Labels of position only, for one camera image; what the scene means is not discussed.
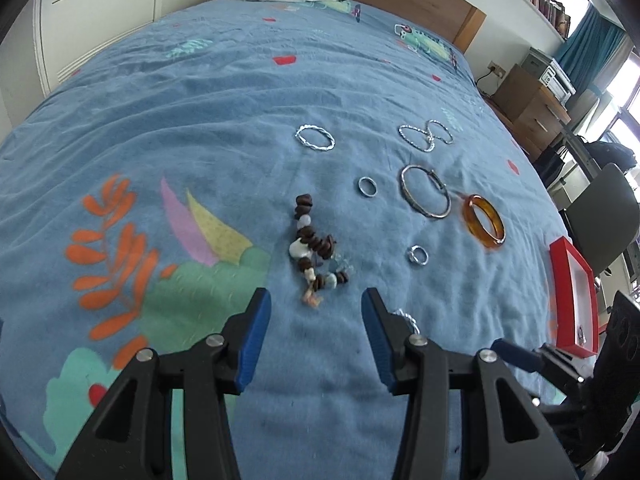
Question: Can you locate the brown bead bracelet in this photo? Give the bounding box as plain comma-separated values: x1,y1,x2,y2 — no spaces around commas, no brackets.
288,193,352,311

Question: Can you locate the red jewelry box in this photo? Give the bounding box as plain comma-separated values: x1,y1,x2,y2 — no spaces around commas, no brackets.
549,236,599,359

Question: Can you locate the amber bangle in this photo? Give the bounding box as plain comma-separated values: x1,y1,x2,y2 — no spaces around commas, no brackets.
462,194,506,249

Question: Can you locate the large thin silver hoop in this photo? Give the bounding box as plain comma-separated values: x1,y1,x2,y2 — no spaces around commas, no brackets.
398,164,452,220

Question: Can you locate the twisted silver hoop earring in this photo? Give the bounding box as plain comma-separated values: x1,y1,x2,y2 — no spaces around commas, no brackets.
294,124,336,152

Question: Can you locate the grey desk chair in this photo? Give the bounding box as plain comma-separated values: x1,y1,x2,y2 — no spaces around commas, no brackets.
560,164,639,275

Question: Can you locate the blue patterned bed cover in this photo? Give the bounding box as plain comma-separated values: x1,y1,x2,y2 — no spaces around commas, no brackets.
1,0,565,479

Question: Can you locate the black bag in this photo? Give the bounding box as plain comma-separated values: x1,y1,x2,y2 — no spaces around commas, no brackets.
533,143,568,188

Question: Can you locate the wooden drawer cabinet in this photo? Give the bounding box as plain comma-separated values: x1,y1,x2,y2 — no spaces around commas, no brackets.
490,65,570,162

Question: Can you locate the white printer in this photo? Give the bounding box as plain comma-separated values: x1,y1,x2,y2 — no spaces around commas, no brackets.
521,48,576,106

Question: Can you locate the teal curtain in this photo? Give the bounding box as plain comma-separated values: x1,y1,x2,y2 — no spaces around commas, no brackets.
553,6,626,94

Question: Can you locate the white wardrobe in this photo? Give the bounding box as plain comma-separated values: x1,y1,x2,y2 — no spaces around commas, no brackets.
0,0,252,131

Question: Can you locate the wall power socket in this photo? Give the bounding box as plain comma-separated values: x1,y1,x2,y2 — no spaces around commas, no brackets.
487,62,506,79

